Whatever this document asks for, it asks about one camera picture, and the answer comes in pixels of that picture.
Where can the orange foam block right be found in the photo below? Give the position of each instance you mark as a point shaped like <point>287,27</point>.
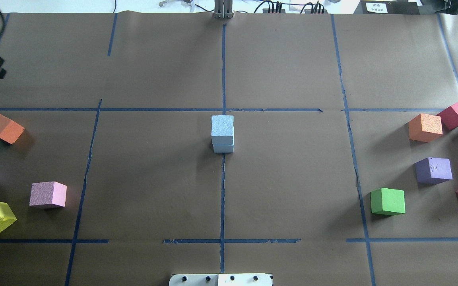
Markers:
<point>425,128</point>

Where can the black box with label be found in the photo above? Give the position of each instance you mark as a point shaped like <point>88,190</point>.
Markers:
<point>387,7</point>

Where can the aluminium frame post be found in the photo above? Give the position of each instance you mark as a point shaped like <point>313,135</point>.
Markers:
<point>223,9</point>

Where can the pink foam block left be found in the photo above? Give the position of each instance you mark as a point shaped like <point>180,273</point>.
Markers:
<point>47,195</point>

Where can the green foam block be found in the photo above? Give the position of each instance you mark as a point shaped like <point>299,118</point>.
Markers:
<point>389,202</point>

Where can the light blue foam block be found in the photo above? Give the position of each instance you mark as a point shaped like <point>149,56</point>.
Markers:
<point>222,129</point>
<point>223,148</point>

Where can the purple foam block right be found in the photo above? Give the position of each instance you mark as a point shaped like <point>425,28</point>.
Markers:
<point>432,170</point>

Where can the red foam block upper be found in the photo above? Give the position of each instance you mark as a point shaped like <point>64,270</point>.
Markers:
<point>449,116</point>

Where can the orange foam block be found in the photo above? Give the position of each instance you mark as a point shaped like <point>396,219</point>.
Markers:
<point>425,128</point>
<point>10,131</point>

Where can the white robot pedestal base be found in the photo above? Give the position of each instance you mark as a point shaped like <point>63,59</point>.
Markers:
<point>222,279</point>

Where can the orange foam block left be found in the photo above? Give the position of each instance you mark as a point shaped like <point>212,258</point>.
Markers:
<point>10,131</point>

